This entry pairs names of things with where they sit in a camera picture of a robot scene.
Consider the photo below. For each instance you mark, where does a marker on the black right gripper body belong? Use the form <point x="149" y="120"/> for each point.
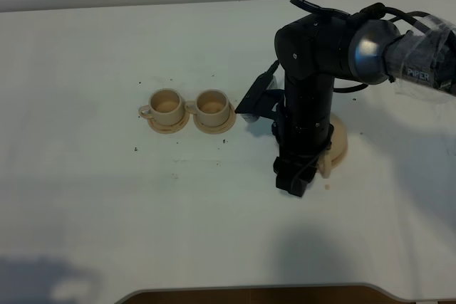
<point x="299" y="150"/>

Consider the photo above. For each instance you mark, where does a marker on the beige ceramic teapot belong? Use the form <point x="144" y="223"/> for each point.
<point x="324" y="164"/>

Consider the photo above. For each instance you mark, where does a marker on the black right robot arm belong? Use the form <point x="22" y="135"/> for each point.
<point x="376" y="44"/>

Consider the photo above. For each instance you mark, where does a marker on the beige teapot saucer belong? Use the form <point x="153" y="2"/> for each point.
<point x="339" y="141"/>

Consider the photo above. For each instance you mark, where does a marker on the right cup saucer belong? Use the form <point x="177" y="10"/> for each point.
<point x="219" y="129"/>

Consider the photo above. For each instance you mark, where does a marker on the cup saucer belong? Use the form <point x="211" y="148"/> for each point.
<point x="168" y="129"/>
<point x="219" y="129"/>

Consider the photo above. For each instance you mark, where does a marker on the right beige teacup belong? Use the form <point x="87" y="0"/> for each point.
<point x="210" y="108"/>

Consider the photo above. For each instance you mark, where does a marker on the beige teacup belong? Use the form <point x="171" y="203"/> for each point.
<point x="210" y="108"/>
<point x="165" y="107"/>

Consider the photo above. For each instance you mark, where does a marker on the left beige teacup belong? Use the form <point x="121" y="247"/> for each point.
<point x="165" y="107"/>

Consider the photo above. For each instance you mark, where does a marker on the left cup saucer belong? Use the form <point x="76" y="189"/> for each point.
<point x="168" y="129"/>

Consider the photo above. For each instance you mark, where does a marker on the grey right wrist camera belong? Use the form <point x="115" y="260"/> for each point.
<point x="262" y="97"/>

